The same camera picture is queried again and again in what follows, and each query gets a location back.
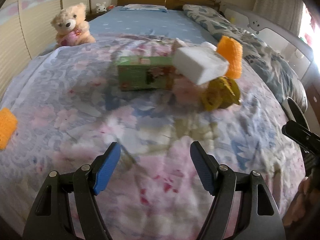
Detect orange foam fruit net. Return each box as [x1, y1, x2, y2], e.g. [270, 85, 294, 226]
[216, 36, 243, 79]

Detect green juice carton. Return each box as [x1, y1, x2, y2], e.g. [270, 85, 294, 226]
[116, 55, 178, 91]

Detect grey crib bed rail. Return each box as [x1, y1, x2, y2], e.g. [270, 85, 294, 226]
[221, 3, 313, 82]

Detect dark nightstand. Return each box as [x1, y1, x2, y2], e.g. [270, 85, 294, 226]
[86, 11, 108, 22]

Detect white pillow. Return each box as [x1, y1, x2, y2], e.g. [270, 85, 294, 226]
[121, 4, 168, 12]

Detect beige teddy bear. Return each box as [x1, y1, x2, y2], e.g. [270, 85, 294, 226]
[51, 3, 95, 49]

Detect blue patterned duvet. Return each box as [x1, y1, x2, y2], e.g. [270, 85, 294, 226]
[183, 4, 308, 112]

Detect blue bed sheet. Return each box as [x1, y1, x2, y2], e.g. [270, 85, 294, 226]
[39, 4, 218, 55]

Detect cream wardrobe doors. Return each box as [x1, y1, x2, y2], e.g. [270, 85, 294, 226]
[1, 0, 89, 94]

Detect white foam fruit net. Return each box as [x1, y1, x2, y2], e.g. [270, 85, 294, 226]
[200, 42, 217, 51]

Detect yellow snack wrapper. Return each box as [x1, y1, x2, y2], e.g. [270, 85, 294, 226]
[201, 77, 241, 112]

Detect white foam block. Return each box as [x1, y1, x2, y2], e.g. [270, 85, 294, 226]
[172, 47, 229, 85]

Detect small white bunny toy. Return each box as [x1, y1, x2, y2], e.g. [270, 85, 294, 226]
[95, 2, 107, 14]

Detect right hand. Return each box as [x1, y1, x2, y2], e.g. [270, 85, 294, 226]
[283, 175, 319, 226]

